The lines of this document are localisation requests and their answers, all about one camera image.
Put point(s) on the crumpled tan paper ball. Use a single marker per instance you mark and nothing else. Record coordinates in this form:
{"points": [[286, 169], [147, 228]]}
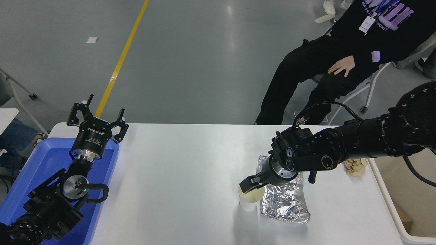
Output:
{"points": [[356, 166]]}

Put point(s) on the grey metal stand with caster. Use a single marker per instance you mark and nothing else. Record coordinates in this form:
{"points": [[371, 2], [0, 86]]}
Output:
{"points": [[33, 96]]}

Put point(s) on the person's white shoe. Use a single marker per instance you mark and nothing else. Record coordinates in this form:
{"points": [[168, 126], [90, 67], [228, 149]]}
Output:
{"points": [[329, 6], [346, 4]]}

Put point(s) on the person's hand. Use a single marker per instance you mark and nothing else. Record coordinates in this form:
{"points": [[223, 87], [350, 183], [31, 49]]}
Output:
{"points": [[344, 65]]}

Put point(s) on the blue plastic tray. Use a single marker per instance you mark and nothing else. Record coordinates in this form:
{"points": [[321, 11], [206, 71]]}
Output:
{"points": [[44, 160]]}

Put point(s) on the small white side table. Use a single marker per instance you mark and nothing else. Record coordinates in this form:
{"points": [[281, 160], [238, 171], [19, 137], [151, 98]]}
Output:
{"points": [[6, 117]]}

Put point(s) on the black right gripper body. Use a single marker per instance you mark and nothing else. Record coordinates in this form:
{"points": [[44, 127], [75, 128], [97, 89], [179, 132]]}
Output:
{"points": [[266, 172]]}

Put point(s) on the person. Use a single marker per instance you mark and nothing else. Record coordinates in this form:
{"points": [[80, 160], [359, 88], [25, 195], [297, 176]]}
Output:
{"points": [[431, 66], [306, 64], [17, 134]]}

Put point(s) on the large pale plastic bin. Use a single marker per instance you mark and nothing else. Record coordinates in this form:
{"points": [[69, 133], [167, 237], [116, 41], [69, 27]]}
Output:
{"points": [[419, 211]]}

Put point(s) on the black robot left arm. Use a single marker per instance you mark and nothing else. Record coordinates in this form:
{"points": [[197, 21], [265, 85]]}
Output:
{"points": [[51, 207]]}

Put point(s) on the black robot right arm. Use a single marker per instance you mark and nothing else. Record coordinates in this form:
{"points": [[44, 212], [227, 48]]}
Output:
{"points": [[368, 139]]}

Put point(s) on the white chair base leg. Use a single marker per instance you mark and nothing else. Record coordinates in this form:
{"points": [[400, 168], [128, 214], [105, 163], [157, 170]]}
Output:
{"points": [[323, 19]]}

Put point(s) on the white paper scrap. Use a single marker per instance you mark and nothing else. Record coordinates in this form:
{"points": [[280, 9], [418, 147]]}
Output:
{"points": [[92, 39]]}

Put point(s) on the crumpled silver foil tray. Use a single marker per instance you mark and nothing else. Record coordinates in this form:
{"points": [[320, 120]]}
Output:
{"points": [[286, 200]]}

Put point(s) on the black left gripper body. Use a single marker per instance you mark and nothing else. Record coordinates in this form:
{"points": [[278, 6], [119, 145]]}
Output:
{"points": [[92, 136]]}

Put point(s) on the white badge card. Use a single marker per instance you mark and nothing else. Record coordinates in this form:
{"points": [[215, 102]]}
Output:
{"points": [[367, 24]]}

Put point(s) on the white paper cup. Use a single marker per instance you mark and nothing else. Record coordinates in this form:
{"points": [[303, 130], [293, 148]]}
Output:
{"points": [[248, 200]]}

